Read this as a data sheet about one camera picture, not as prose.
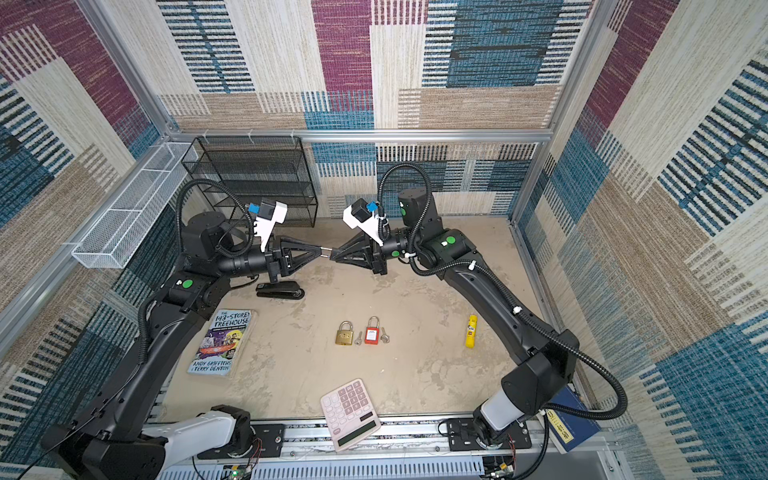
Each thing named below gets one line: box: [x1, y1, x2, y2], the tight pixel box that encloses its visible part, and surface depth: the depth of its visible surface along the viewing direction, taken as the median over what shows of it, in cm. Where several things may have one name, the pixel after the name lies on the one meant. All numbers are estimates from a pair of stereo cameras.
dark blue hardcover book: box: [548, 385, 602, 454], surface depth 75 cm
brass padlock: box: [335, 320, 354, 346], surface depth 92 cm
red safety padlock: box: [364, 315, 380, 345], surface depth 91 cm
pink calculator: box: [320, 378, 381, 453], surface depth 77 cm
